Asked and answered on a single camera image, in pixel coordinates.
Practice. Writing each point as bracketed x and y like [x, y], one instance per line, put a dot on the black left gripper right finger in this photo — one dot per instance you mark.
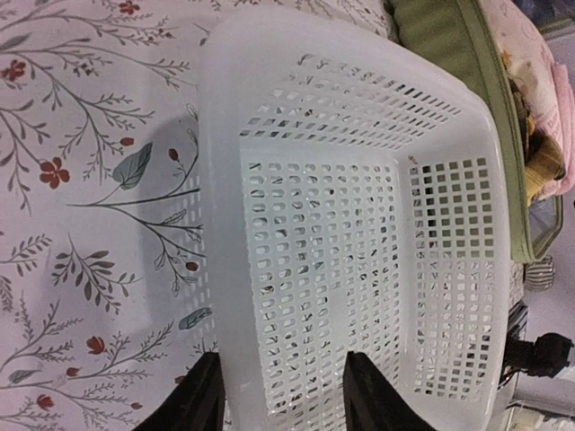
[372, 403]

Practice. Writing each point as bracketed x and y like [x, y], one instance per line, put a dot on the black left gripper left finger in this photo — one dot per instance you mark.
[197, 403]

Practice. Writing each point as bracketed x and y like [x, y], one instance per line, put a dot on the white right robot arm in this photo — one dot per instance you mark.
[550, 355]

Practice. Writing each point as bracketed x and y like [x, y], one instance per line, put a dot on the white plastic mesh basket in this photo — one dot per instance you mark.
[353, 199]

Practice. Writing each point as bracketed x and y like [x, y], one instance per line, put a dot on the pink folded towel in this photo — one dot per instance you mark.
[513, 31]

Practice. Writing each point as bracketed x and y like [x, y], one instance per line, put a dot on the yellow plaid garment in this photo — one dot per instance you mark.
[544, 101]

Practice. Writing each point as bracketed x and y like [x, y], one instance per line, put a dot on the floral white tablecloth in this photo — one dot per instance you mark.
[105, 304]

